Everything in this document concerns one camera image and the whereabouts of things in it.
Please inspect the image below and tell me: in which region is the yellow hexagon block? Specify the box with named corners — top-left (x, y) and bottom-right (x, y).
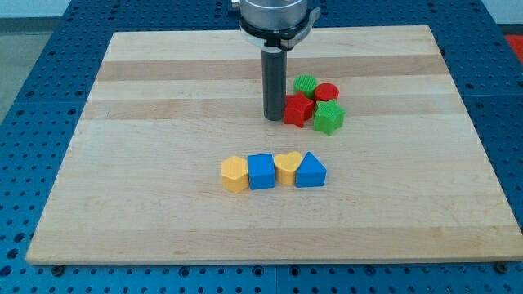
top-left (221, 156), bottom-right (249, 193)

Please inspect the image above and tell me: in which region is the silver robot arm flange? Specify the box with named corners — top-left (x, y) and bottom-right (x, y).
top-left (231, 0), bottom-right (321, 53)

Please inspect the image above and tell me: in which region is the blue cube block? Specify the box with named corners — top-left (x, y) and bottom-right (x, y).
top-left (247, 154), bottom-right (275, 190)

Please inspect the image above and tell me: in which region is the yellow heart block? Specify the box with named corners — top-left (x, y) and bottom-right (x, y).
top-left (274, 151), bottom-right (302, 186)

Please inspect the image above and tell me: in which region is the red star block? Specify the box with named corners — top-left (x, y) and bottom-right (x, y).
top-left (284, 92), bottom-right (314, 127)

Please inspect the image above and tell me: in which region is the blue triangle block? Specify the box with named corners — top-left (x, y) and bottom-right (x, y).
top-left (295, 152), bottom-right (327, 188)

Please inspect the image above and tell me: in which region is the green star block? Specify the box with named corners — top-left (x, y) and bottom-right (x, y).
top-left (313, 100), bottom-right (346, 136)

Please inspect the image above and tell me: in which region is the green cylinder block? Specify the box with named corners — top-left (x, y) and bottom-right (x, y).
top-left (293, 74), bottom-right (318, 100)

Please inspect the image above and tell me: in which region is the red cylinder block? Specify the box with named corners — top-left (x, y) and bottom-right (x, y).
top-left (314, 82), bottom-right (340, 101)

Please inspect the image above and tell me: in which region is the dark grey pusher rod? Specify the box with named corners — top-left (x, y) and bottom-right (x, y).
top-left (261, 47), bottom-right (287, 121)

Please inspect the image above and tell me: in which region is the wooden board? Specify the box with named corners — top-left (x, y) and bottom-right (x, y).
top-left (26, 25), bottom-right (522, 265)

